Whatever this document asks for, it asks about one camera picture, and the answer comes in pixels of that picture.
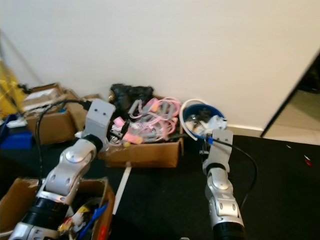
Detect white curved hose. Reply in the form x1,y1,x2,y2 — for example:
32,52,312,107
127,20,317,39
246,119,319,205
179,98,207,142

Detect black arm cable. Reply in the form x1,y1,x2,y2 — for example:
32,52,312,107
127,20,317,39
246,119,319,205
35,98,94,187
211,138,259,209

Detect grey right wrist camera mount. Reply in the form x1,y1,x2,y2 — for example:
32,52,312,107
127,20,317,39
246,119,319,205
209,128,234,167

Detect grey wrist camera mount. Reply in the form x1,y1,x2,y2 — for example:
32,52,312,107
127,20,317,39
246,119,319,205
209,128,234,167
83,98,116,146

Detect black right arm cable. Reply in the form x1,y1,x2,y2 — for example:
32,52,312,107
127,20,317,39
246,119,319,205
211,138,259,209

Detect black plastic bag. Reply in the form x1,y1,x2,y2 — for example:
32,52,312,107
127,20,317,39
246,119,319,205
109,83,155,117

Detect blue strap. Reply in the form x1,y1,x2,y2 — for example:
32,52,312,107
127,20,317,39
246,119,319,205
79,202,109,237

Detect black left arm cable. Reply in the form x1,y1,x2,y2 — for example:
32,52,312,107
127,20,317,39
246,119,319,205
35,98,94,187

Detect blue rubbish bin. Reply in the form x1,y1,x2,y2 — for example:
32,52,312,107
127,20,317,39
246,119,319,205
181,100,227,147

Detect yellow folded sign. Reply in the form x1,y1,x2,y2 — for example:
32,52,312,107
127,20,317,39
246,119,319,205
0,60,25,115

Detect yellow white wrapper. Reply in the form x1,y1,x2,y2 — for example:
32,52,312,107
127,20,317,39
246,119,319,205
59,200,97,235

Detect pink cable bundle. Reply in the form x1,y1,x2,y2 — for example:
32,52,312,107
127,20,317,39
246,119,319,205
114,97,182,146

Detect cardboard box with papers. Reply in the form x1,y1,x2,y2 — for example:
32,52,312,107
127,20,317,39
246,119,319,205
22,83,78,146

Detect short white floor strip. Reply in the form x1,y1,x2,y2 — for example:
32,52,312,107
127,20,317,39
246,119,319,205
112,166,133,216

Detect small plain cardboard box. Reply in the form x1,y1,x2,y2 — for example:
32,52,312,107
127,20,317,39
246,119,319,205
70,93,104,132

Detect open cardboard box with trash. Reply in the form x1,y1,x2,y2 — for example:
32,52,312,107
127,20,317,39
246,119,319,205
0,177,115,240

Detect blue plastic crate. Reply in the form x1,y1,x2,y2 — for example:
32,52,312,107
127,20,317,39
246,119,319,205
0,127,32,151

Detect wide brown cardboard box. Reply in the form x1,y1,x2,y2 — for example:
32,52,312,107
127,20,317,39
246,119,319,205
96,95,185,169

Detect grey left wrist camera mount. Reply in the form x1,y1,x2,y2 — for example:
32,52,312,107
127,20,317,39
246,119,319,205
83,98,116,146

